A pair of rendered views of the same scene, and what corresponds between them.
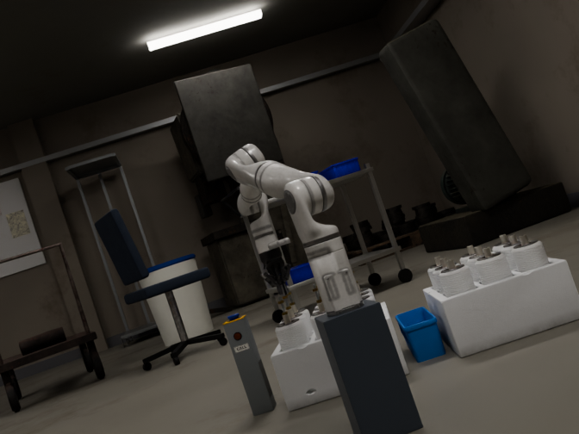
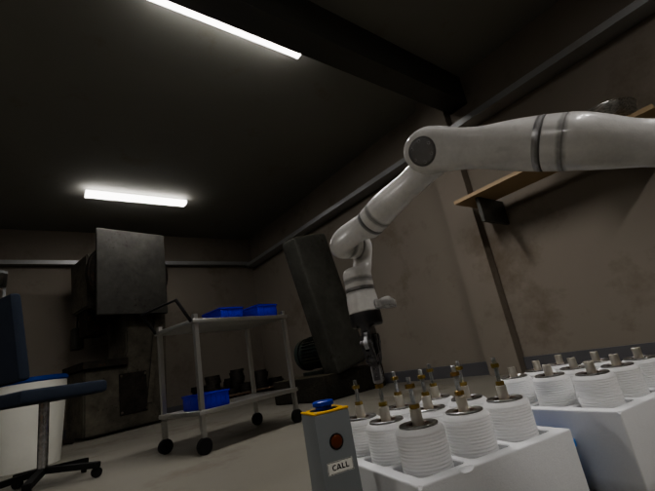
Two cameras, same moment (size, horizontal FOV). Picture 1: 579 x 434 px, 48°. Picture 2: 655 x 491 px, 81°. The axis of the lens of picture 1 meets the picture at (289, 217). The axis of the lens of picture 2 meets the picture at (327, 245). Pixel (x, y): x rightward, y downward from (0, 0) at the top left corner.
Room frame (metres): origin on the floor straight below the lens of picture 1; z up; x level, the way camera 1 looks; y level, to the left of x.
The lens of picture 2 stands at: (1.46, 0.64, 0.40)
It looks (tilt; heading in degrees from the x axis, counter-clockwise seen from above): 16 degrees up; 328
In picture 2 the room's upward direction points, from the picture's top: 10 degrees counter-clockwise
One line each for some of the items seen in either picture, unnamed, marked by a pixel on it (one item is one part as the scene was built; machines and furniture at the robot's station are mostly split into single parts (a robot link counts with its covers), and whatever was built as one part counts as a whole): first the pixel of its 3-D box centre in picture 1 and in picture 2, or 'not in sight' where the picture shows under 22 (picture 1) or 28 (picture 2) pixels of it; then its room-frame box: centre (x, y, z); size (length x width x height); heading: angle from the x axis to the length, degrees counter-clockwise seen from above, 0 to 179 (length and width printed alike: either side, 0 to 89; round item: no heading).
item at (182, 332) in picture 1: (161, 280); (40, 387); (4.37, 0.95, 0.54); 0.62 x 0.59 x 1.07; 103
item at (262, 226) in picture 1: (258, 213); (357, 260); (2.22, 0.09, 0.62); 0.09 x 0.07 x 0.15; 97
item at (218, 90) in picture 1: (229, 186); (110, 325); (7.34, 0.53, 1.31); 1.35 x 1.20 x 2.63; 97
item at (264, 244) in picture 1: (269, 240); (369, 297); (2.21, 0.09, 0.52); 0.11 x 0.09 x 0.06; 43
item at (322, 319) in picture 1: (366, 370); not in sight; (1.56, -0.05, 0.15); 0.14 x 0.14 x 0.30; 7
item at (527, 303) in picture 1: (496, 301); (594, 427); (2.16, -0.55, 0.09); 0.39 x 0.39 x 0.18; 87
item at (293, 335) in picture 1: (297, 350); (430, 476); (2.10, 0.11, 0.16); 0.10 x 0.10 x 0.18
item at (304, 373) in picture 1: (340, 352); (446, 486); (2.21, -0.01, 0.09); 0.39 x 0.39 x 0.18; 84
